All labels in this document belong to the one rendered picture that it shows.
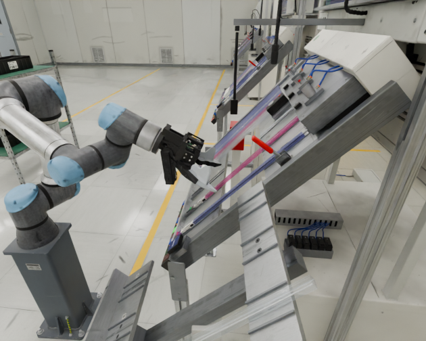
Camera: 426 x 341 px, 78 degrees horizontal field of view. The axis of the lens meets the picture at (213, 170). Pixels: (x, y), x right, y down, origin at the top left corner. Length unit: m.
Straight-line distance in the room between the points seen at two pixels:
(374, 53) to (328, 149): 0.20
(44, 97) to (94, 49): 9.65
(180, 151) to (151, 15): 9.19
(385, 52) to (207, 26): 8.91
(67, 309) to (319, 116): 1.36
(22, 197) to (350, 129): 1.10
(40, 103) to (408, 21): 0.99
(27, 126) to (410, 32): 0.88
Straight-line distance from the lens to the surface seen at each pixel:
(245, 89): 2.04
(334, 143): 0.62
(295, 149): 0.68
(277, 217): 1.11
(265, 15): 5.21
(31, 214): 1.24
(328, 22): 0.81
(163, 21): 9.71
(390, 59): 0.63
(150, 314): 1.62
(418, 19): 0.62
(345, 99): 0.64
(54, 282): 1.41
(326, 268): 1.02
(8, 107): 0.95
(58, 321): 1.63
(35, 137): 0.82
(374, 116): 0.63
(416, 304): 1.06
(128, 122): 0.71
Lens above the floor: 1.34
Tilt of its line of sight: 29 degrees down
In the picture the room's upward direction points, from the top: straight up
